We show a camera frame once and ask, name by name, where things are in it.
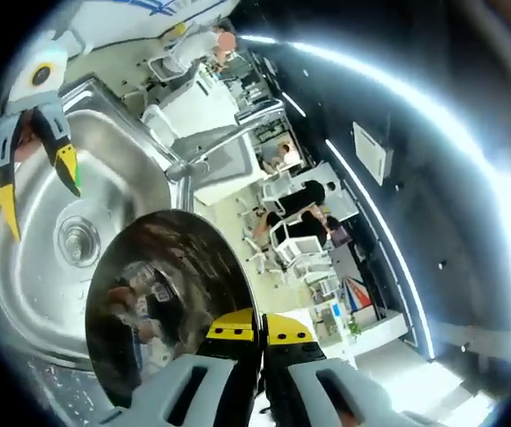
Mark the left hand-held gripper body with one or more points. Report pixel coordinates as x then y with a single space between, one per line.
37 89

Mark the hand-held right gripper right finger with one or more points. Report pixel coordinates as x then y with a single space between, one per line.
326 391

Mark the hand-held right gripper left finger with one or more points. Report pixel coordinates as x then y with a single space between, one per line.
184 391

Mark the stainless steel sink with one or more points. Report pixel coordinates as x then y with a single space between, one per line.
117 169

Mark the stainless steel bowl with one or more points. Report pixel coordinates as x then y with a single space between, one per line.
171 258

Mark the chrome sink faucet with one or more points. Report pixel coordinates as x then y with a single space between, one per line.
220 142

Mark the small potted green plant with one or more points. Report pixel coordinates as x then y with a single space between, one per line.
354 328

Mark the white mesh office chair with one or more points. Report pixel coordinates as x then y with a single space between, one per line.
278 191
295 249

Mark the short ceiling light strip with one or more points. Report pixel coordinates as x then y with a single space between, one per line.
384 240

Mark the ceiling air conditioner unit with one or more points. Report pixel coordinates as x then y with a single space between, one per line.
371 153

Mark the long curved ceiling light strip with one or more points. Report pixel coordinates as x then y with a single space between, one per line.
460 133

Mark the red white blue wall panel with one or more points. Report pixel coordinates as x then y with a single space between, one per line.
360 298

